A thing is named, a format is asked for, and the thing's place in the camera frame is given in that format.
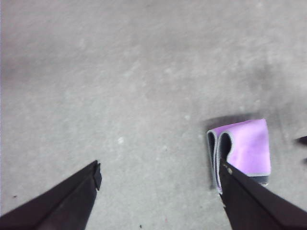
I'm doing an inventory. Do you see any purple towel with grey hem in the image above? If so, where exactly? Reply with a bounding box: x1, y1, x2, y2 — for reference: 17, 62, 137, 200
206, 118, 272, 195

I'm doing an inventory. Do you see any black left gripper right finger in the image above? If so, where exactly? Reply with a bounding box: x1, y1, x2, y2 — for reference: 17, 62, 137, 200
219, 160, 307, 230

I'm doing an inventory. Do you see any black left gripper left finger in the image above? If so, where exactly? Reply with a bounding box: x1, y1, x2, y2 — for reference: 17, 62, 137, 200
0, 160, 102, 230

